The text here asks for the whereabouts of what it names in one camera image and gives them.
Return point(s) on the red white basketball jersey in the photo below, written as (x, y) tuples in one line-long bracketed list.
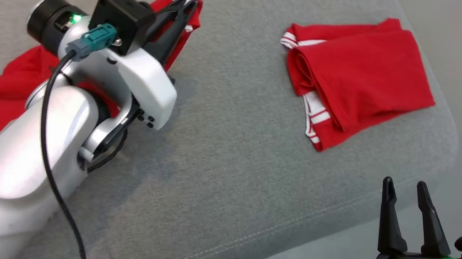
[(360, 76)]

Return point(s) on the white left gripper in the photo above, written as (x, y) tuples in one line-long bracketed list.
[(145, 83)]

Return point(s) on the teal left camera connector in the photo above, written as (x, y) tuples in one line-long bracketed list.
[(97, 36)]

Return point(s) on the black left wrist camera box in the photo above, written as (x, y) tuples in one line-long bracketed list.
[(119, 12)]

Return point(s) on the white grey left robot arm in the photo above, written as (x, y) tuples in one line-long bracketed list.
[(10, 178)]

